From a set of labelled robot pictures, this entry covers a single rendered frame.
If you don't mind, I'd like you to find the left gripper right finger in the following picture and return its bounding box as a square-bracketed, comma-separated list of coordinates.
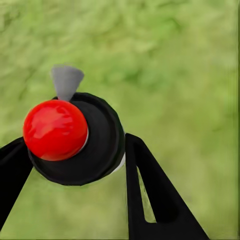
[125, 133, 210, 240]

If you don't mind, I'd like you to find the pesticide atomizer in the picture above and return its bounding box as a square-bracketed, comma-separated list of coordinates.
[22, 64, 126, 187]

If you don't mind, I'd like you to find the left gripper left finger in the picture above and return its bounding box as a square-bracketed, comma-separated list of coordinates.
[0, 137, 34, 231]

